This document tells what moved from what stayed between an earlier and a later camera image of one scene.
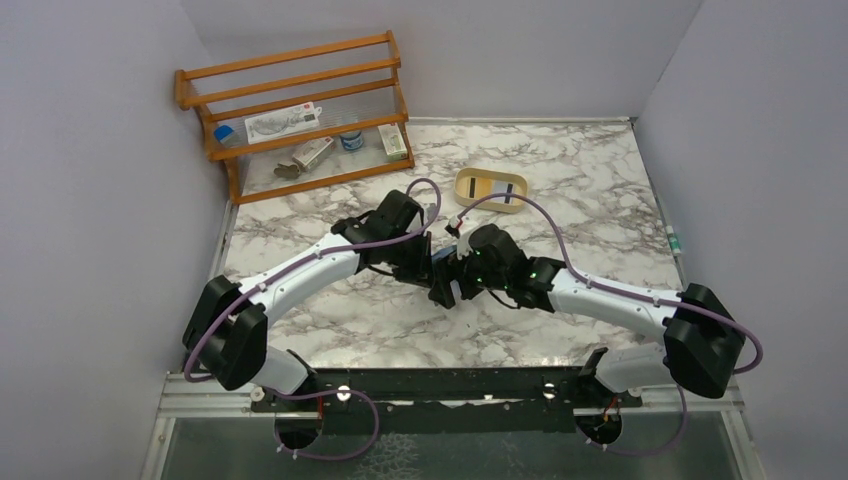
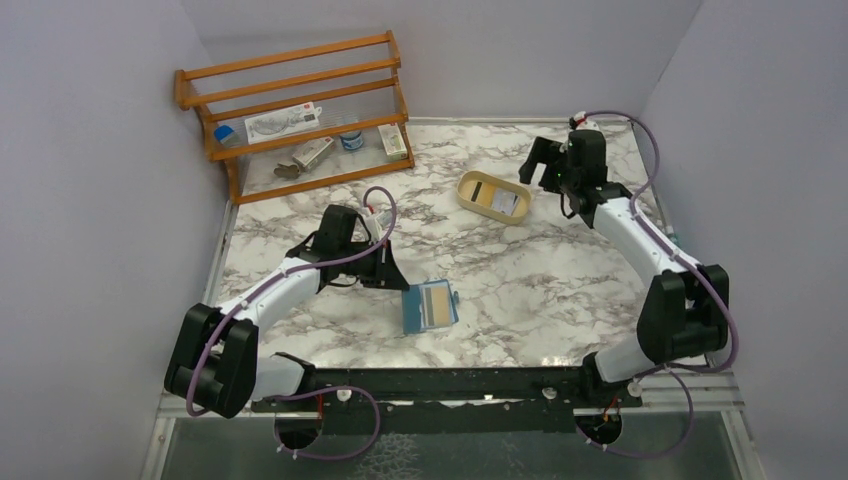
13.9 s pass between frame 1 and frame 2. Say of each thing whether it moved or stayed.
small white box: stayed
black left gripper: moved
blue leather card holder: moved
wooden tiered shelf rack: stayed
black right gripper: moved
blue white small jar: stayed
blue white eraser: stayed
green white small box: stayed
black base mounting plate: stayed
